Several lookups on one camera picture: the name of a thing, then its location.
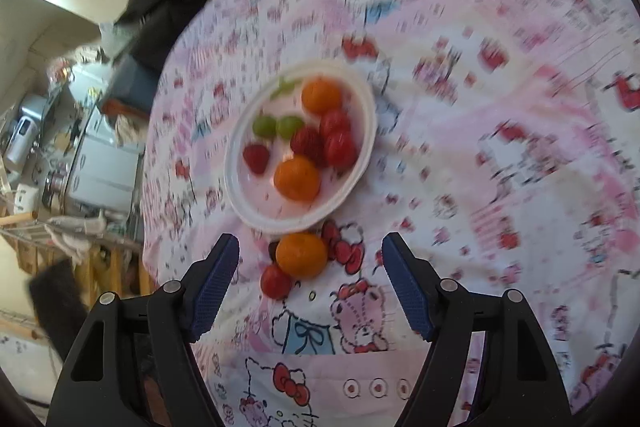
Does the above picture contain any small orange tangerine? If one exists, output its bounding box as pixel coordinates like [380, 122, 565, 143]
[276, 233, 329, 280]

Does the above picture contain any red cherry tomato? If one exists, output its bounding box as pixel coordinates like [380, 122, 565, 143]
[324, 131, 358, 171]
[260, 263, 293, 300]
[319, 109, 352, 139]

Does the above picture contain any large orange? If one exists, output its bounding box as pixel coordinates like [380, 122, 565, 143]
[302, 76, 343, 116]

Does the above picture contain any white pink paper plate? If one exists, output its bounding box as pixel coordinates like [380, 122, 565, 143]
[224, 60, 378, 235]

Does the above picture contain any strawberry left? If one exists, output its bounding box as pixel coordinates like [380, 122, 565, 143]
[242, 143, 270, 176]

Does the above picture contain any strawberry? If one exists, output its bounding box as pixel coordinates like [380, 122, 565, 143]
[242, 143, 270, 176]
[290, 126, 326, 168]

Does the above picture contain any small orange on plate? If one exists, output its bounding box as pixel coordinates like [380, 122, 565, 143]
[273, 156, 321, 202]

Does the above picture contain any green grape left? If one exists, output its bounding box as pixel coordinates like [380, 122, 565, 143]
[252, 115, 277, 140]

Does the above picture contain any green grape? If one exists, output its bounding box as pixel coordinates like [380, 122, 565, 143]
[276, 115, 306, 141]
[252, 115, 277, 140]

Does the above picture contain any strawberry right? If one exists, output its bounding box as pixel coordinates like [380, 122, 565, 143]
[290, 126, 326, 168]

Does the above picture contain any green grape right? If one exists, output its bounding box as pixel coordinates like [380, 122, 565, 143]
[276, 115, 306, 141]

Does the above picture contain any dark teal chair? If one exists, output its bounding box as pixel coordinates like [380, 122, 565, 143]
[99, 54, 160, 119]

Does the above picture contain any pink Hello Kitty bedsheet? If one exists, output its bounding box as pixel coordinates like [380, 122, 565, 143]
[143, 0, 639, 426]

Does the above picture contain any black jacket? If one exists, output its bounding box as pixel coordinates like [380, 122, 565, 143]
[116, 0, 209, 72]

